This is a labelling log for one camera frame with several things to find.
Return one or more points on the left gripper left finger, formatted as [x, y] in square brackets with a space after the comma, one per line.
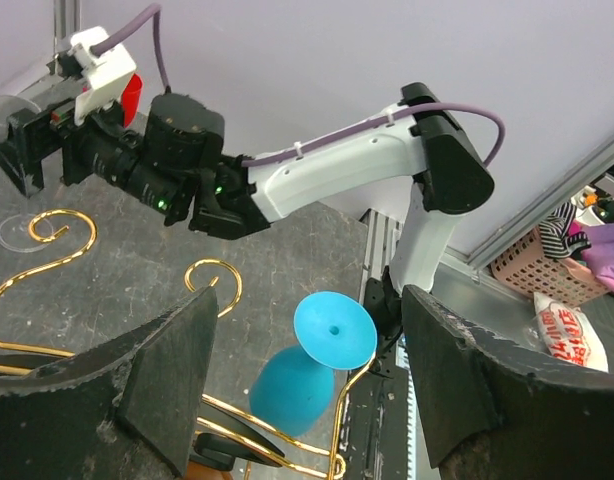
[125, 409]

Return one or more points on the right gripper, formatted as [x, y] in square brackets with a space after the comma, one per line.
[32, 137]

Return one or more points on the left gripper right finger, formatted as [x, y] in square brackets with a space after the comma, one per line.
[492, 409]

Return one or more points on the clear wine glass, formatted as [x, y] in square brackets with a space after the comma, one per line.
[14, 220]

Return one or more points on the red wine glass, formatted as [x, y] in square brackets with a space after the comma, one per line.
[130, 99]

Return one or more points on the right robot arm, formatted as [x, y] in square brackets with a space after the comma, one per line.
[178, 168]

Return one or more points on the blue front wine glass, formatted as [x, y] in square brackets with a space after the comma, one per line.
[296, 386]

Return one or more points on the white printed plastic bag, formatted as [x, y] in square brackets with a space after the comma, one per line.
[568, 334]

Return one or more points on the pink laundry basket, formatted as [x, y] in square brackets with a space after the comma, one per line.
[524, 268]

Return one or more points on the striped cloth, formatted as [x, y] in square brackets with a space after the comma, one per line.
[558, 240]

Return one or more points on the purple cloth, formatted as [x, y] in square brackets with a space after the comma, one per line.
[600, 256]

